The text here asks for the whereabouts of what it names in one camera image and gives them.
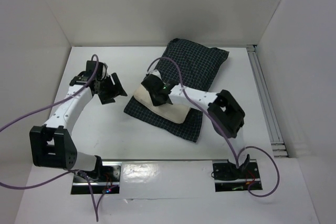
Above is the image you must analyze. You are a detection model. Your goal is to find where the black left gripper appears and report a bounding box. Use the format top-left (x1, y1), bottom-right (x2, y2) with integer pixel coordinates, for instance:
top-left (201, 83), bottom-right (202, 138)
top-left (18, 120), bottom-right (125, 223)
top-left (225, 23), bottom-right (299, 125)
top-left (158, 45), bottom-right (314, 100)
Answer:
top-left (96, 72), bottom-right (127, 105)

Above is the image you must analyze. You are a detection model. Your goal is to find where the cream white pillow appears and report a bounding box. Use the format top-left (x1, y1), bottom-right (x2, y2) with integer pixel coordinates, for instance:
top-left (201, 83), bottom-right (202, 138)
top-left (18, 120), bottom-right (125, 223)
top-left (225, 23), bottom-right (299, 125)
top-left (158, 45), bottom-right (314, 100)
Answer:
top-left (133, 85), bottom-right (191, 124)

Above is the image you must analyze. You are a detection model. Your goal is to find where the dark checkered pillowcase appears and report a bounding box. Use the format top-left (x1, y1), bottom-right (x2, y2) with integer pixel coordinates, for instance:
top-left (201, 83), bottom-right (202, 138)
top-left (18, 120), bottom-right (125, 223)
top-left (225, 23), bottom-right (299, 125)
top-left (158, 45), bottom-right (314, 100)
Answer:
top-left (124, 38), bottom-right (229, 143)

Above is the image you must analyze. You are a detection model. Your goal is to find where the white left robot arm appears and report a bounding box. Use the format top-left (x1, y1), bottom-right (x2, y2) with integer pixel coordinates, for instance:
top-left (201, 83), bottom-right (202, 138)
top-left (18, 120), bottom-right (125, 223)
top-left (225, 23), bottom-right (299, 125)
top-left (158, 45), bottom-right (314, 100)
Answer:
top-left (29, 55), bottom-right (127, 182)

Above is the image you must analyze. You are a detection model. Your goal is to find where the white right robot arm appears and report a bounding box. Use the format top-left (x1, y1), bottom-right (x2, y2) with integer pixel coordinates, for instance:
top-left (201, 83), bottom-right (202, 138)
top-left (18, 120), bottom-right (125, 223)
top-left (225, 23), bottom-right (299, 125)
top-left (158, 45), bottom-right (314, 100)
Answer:
top-left (134, 70), bottom-right (249, 178)

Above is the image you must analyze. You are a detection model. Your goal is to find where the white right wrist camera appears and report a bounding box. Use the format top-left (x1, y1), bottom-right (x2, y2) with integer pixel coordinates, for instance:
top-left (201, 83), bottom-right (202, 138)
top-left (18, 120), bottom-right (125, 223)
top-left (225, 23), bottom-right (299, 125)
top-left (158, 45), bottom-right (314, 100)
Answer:
top-left (148, 69), bottom-right (162, 79)

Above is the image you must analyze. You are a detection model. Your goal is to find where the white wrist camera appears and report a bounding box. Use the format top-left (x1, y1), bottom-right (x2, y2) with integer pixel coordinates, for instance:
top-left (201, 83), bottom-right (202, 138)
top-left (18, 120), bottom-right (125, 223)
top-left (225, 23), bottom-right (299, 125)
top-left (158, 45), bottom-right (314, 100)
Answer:
top-left (148, 69), bottom-right (162, 79)
top-left (101, 63), bottom-right (108, 79)

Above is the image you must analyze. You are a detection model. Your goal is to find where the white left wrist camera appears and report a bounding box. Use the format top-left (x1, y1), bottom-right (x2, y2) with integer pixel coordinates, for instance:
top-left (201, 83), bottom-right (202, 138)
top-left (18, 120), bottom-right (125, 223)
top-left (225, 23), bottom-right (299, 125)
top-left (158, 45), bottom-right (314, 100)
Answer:
top-left (101, 63), bottom-right (108, 79)

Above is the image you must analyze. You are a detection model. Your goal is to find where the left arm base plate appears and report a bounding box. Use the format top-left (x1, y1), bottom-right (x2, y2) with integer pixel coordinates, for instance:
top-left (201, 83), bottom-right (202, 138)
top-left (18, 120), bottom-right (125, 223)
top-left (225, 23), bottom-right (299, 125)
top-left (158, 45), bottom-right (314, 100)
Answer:
top-left (70, 162), bottom-right (122, 195)

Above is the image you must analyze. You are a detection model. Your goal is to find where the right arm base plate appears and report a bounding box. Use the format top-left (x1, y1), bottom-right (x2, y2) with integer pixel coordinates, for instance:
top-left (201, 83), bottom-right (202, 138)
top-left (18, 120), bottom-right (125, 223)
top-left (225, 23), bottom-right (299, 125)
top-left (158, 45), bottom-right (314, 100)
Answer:
top-left (211, 160), bottom-right (263, 192)

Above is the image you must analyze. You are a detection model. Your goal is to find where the aluminium frame rail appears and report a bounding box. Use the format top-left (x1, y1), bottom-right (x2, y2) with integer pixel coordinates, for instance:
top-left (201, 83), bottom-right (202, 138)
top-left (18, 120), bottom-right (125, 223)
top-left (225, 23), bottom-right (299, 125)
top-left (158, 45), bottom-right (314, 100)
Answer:
top-left (246, 45), bottom-right (289, 158)

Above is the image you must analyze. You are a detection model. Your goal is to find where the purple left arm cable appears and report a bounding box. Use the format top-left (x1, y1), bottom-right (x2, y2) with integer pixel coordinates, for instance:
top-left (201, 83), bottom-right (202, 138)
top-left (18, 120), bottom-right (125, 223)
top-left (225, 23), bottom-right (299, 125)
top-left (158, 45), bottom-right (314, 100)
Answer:
top-left (0, 54), bottom-right (111, 222)

